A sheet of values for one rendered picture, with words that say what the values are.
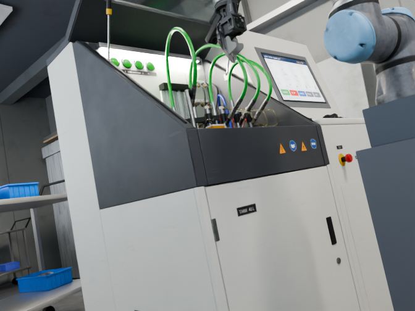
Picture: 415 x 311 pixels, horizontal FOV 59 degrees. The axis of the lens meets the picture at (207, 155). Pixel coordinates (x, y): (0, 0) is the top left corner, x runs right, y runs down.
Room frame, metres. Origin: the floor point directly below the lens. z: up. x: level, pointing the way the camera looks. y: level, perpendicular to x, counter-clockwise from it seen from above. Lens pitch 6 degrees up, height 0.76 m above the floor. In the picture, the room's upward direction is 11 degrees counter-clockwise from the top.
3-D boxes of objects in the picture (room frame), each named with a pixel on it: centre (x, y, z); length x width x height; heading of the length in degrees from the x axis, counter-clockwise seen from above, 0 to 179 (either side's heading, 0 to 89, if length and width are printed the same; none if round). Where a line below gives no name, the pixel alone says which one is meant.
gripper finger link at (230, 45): (1.27, -0.16, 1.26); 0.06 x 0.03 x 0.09; 43
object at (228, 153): (1.24, -0.20, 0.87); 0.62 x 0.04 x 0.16; 133
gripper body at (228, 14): (1.27, -0.17, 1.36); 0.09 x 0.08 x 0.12; 43
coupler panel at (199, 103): (1.77, -0.03, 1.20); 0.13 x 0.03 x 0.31; 133
